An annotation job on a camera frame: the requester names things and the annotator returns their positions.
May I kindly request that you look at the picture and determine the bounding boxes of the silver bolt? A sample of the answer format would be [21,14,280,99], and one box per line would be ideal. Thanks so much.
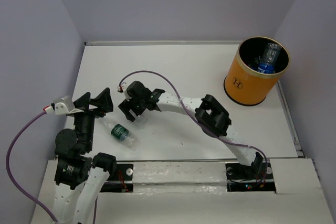
[126,168,133,176]
[226,167,233,175]

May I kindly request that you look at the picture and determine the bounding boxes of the red cap small bottle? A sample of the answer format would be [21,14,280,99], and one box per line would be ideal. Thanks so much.
[248,55,262,69]

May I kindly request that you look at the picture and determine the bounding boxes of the purple camera cable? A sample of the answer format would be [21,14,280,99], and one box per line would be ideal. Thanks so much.
[118,70,268,188]
[5,110,58,222]

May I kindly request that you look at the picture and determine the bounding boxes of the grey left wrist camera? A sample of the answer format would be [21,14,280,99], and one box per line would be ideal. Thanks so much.
[43,95,75,115]

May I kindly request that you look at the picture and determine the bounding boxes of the green label plastic bottle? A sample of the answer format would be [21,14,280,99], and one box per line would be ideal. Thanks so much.
[101,119,139,151]

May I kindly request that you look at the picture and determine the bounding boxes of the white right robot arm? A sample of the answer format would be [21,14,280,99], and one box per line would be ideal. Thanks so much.
[118,81,266,178]

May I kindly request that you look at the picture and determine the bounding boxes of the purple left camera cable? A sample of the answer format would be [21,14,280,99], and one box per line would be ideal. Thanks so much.
[5,110,58,222]

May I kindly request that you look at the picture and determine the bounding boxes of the silver bolt left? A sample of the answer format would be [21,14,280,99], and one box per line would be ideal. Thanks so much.
[126,168,133,176]

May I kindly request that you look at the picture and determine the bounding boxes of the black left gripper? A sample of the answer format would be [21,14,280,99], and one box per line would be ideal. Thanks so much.
[71,86,114,150]

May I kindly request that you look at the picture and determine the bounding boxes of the orange cylindrical bin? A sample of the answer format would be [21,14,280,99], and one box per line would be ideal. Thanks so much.
[223,37,290,106]

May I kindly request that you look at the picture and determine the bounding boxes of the clear plastic bottle no label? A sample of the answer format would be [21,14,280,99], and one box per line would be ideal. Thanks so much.
[135,114,148,127]

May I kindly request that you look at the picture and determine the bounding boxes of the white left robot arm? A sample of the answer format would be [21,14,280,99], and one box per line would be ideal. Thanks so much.
[51,88,117,223]

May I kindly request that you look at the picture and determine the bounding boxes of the silver bolt right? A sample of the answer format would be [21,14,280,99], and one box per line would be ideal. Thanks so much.
[226,167,233,175]

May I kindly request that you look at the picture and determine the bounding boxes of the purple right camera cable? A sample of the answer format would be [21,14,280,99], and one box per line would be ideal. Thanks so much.
[118,70,268,188]

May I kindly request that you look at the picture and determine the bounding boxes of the blue label bottle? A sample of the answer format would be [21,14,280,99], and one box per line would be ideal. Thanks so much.
[257,43,282,74]

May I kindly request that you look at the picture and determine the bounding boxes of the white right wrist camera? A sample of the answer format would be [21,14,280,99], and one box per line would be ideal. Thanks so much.
[117,82,132,101]

